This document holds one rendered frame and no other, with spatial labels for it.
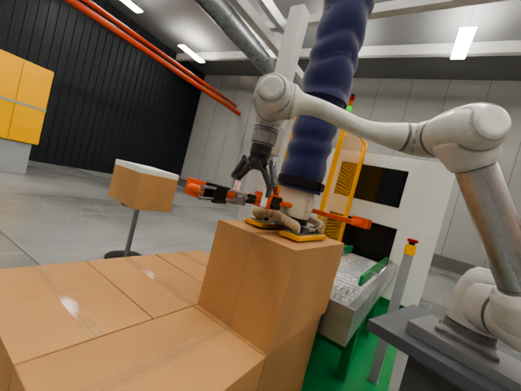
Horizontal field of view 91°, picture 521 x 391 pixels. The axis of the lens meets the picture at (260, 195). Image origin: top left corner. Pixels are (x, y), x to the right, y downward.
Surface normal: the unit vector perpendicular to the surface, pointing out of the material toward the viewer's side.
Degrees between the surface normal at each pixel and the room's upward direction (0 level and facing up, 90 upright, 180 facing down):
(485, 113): 86
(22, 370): 0
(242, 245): 90
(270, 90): 90
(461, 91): 90
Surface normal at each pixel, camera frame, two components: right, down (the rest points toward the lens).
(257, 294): -0.56, -0.11
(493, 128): -0.07, -0.09
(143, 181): 0.76, 0.22
